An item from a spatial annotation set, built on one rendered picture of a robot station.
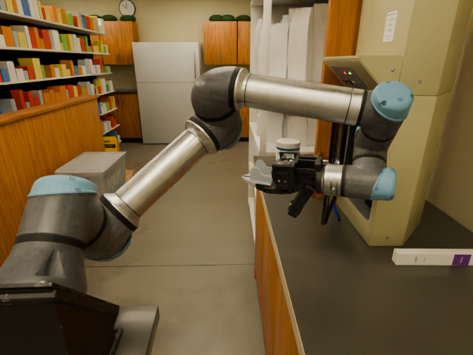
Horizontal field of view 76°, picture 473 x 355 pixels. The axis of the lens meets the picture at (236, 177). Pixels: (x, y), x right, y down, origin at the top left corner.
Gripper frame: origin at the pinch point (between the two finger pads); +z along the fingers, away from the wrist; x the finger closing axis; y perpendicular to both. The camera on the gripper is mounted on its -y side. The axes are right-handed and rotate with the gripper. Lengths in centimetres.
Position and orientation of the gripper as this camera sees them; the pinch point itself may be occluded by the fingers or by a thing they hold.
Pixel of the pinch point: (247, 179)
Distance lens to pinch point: 81.7
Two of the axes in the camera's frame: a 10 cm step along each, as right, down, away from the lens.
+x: -3.8, 5.4, -7.5
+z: -9.1, -0.8, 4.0
